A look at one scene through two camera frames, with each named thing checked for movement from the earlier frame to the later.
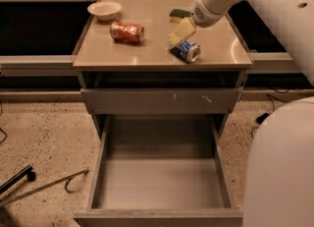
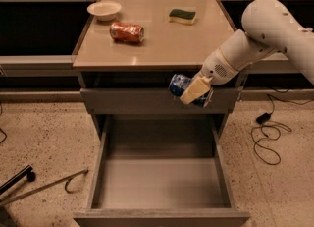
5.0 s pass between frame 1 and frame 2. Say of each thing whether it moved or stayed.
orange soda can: stayed
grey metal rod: stayed
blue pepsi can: moved
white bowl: stayed
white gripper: moved
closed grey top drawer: stayed
